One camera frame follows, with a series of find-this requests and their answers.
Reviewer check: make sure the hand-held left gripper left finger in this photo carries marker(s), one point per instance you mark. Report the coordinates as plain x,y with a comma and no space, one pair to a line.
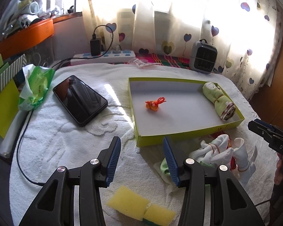
113,161

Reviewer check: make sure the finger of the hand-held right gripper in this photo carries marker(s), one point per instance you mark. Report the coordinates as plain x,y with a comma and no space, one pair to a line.
279,131
260,130

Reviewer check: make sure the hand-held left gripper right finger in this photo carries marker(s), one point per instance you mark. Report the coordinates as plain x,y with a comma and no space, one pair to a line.
171,161

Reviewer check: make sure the green cloth bundle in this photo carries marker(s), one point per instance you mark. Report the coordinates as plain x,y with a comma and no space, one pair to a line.
165,167

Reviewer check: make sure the white sock bundle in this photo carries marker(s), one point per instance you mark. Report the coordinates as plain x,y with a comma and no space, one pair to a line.
244,155

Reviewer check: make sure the white cloth bundle rubber band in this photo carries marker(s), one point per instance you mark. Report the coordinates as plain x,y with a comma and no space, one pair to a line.
211,154

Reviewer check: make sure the large yellow sponge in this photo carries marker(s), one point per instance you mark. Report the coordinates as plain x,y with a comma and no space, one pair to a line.
127,201

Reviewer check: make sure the lime green cardboard tray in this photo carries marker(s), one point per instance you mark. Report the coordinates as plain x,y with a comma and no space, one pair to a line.
176,115

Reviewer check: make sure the small yellow sponge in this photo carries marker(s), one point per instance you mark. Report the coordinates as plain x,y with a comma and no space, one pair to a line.
159,217

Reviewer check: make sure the person's right hand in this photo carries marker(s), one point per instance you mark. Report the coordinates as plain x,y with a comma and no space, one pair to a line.
279,171

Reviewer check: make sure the white towel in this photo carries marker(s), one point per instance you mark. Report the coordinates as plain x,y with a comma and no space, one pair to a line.
68,150

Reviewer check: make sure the rolled green cloth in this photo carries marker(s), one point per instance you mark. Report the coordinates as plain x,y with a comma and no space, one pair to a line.
220,101

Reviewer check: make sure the orange rubber band bundle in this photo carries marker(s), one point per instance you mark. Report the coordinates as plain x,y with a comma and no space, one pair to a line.
153,106

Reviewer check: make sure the black smartphone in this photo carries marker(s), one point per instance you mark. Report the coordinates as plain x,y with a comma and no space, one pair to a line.
80,98

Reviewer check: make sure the grey desktop fan heater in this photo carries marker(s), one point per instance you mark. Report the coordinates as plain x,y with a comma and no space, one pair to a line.
202,56

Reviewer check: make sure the plaid cloth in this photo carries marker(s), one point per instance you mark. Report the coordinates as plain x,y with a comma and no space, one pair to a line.
169,60

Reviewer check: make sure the clear plastic wrapper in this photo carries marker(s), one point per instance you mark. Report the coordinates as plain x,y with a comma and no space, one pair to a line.
139,62

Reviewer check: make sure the white flat box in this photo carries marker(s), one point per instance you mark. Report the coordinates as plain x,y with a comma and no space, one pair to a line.
11,141

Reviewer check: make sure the white power strip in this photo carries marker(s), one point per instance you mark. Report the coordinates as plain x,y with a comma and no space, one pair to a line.
108,57

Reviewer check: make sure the green wet wipes packet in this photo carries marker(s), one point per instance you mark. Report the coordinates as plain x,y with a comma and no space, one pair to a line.
36,84

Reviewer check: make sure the black charger plug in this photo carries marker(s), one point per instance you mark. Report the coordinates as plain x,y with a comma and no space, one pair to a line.
95,47

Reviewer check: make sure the lime green box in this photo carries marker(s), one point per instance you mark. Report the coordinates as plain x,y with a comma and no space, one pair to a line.
4,108

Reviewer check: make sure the striped box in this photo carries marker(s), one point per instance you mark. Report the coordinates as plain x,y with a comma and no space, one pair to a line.
7,75

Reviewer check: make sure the heart print curtain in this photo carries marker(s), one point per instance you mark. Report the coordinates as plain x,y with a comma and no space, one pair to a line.
179,16

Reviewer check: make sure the orange box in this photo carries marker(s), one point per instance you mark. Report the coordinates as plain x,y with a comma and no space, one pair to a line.
30,36

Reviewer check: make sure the pile of clutter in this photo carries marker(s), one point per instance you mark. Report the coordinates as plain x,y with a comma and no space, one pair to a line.
21,13

